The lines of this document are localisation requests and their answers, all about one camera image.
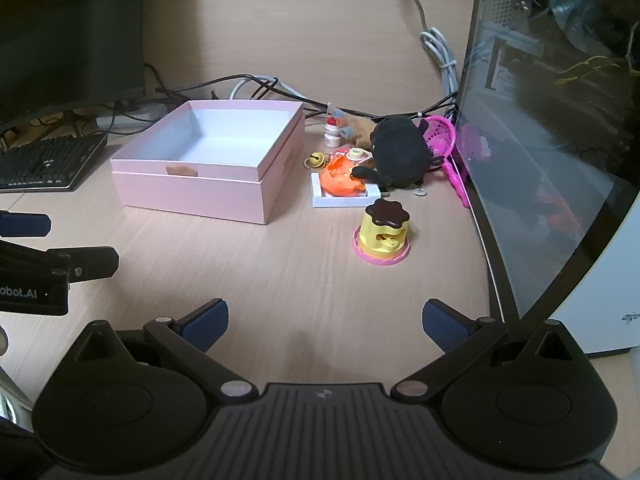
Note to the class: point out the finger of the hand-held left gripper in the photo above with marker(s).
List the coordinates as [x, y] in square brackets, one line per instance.
[25, 225]
[90, 262]

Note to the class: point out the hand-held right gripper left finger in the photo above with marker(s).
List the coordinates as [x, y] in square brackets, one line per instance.
[207, 322]

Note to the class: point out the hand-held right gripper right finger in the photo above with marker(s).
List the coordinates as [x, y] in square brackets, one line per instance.
[440, 322]

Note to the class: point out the yellow pudding toy brown top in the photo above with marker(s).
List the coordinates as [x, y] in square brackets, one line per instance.
[382, 240]

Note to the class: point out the pink cardboard box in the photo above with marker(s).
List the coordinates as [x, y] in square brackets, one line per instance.
[200, 195]

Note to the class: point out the black plush toy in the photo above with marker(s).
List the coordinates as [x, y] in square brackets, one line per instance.
[400, 155]

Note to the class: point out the orange yellow toy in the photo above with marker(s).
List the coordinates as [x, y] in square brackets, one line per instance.
[340, 180]

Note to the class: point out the pink plastic net scoop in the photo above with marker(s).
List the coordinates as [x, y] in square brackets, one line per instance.
[440, 135]

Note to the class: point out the small gold bell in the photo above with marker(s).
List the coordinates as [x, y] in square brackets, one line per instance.
[315, 161]

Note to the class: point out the tan furry patchwork pouch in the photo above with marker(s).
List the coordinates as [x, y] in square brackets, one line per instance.
[357, 127]

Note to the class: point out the small white bottle red cap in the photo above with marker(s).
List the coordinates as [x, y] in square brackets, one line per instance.
[332, 135]

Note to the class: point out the black keyboard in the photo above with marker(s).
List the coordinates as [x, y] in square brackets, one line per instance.
[45, 162]

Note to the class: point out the white power strip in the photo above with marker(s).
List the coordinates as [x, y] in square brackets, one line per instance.
[130, 117]

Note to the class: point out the black computer monitor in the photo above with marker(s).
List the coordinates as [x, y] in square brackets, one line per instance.
[65, 35]

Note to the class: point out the glass panel computer case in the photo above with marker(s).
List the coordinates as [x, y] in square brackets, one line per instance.
[550, 110]

